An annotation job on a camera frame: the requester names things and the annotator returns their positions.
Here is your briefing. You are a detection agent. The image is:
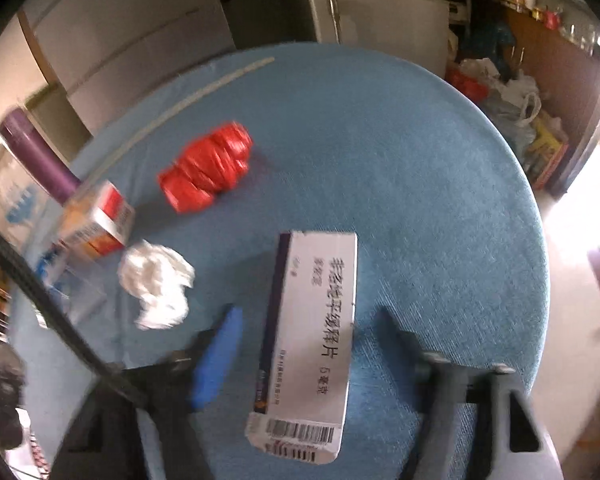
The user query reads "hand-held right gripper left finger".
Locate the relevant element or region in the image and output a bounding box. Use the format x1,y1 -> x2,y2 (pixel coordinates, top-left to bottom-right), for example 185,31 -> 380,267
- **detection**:
55,304 -> 245,480

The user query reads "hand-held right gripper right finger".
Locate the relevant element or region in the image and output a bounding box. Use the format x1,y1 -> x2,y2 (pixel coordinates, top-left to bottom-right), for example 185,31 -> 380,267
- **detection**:
379,307 -> 549,480

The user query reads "white medicine box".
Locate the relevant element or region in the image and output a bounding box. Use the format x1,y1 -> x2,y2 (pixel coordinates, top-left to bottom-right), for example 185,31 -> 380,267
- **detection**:
244,230 -> 359,466

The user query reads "orange and red carton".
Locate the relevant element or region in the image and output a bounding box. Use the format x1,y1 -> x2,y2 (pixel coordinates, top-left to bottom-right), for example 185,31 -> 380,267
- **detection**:
57,180 -> 136,263

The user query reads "red wrapper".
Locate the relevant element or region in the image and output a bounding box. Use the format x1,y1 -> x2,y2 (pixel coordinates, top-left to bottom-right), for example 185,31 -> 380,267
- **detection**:
157,121 -> 255,215

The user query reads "white crumpled tissue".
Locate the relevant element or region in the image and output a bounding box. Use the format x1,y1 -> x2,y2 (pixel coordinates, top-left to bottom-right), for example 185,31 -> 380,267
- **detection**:
117,240 -> 197,332

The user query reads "blue tablecloth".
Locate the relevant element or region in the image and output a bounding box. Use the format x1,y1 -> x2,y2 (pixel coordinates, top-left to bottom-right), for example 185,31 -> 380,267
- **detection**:
10,42 -> 551,480

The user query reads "long white strip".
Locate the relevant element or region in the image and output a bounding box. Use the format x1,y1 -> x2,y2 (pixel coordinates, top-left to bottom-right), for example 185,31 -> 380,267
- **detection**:
82,56 -> 277,183

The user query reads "white chest freezer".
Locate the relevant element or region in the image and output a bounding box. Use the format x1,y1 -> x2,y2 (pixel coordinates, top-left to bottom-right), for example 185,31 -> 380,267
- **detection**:
0,132 -> 56,261

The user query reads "pile of plastic bags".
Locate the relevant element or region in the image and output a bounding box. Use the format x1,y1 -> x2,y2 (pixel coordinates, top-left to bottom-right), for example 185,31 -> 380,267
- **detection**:
445,20 -> 571,191

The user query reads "purple thermos bottle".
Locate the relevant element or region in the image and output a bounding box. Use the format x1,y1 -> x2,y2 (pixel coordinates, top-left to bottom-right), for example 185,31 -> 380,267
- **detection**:
0,106 -> 81,207

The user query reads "beige tall cabinet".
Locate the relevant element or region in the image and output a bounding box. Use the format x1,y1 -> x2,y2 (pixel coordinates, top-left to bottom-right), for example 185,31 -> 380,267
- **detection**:
17,0 -> 237,148

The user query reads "grey refrigerator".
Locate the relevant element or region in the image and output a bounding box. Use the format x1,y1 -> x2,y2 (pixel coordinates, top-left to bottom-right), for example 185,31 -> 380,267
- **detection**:
300,0 -> 451,78

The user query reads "shelf of kitchenware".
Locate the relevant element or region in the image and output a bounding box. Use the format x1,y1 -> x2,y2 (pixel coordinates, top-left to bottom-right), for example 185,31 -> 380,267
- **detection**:
500,0 -> 600,61

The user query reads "black cable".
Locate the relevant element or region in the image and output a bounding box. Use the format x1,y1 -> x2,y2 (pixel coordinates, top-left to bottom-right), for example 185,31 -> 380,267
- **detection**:
0,220 -> 148,408

